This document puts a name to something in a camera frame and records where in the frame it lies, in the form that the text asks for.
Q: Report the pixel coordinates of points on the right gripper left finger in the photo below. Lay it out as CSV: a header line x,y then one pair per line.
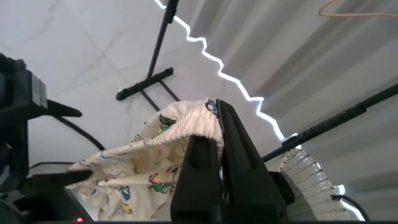
x,y
196,186

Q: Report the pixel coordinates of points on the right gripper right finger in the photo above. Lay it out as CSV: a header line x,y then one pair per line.
x,y
248,186

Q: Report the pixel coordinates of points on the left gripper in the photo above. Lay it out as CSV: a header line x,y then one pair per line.
x,y
15,102

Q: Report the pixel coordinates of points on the cream printed garment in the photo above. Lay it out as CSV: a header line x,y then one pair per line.
x,y
186,121

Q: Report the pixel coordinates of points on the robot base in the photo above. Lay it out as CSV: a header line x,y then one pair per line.
x,y
53,207

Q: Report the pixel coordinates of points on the white laundry basket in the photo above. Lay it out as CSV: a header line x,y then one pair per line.
x,y
311,186

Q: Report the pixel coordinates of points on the black clothes rack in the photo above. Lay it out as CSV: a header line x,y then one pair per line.
x,y
146,82

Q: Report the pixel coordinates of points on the pink clothes hanger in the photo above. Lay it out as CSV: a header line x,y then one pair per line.
x,y
357,14

